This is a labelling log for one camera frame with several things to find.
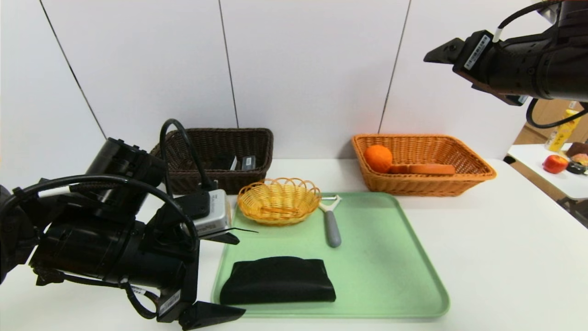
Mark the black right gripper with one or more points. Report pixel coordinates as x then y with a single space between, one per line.
473 54

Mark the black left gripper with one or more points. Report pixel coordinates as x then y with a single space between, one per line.
180 294

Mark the white oblong case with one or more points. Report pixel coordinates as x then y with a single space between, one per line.
223 162

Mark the toy bread slice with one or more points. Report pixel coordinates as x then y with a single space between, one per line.
427 169

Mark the clear grey cutlery case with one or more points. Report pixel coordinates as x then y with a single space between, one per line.
248 163

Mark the orange fruit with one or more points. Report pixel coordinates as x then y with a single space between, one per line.
378 158

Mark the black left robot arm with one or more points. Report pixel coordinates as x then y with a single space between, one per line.
124 161

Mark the small yellow wicker basket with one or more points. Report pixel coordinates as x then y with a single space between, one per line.
275 202

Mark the dark brown wicker basket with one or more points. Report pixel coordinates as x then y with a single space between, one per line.
243 181

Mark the orange wicker basket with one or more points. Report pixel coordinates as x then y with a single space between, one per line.
413 184

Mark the black folded cloth pouch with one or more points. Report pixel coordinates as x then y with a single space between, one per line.
275 285

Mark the wooden cabinet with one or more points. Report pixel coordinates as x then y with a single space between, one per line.
537 131

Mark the white side table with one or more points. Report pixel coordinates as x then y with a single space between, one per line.
533 158

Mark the yellow drink carton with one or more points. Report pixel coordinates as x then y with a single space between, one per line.
564 133

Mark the light green plastic tray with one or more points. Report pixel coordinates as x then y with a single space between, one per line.
367 266

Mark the red apple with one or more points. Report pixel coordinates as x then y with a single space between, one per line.
554 164

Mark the tan bun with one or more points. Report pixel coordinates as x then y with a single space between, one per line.
580 160

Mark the dark glossy round item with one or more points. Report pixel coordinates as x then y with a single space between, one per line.
575 168

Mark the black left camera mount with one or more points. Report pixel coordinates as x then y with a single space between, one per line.
170 220

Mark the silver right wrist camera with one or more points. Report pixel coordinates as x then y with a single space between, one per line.
549 11

